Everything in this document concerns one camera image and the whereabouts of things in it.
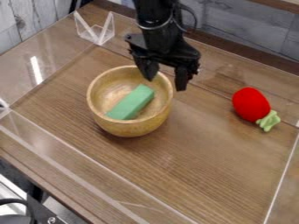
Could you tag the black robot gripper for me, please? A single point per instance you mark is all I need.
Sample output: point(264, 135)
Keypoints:
point(177, 55)

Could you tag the red plush strawberry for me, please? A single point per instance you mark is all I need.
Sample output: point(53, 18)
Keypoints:
point(253, 109)

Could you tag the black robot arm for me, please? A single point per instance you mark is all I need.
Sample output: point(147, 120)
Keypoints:
point(159, 19)

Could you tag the green rectangular block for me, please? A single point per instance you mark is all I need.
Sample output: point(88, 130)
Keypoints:
point(132, 103)

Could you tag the wooden bowl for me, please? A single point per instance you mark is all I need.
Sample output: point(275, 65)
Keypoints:
point(109, 87)

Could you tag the black equipment lower left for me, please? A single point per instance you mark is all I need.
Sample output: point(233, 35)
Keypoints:
point(37, 214)

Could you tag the clear acrylic corner bracket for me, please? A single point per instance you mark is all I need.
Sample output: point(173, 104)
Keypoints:
point(96, 34)

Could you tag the clear acrylic tray wall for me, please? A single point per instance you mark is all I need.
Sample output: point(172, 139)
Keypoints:
point(205, 169)

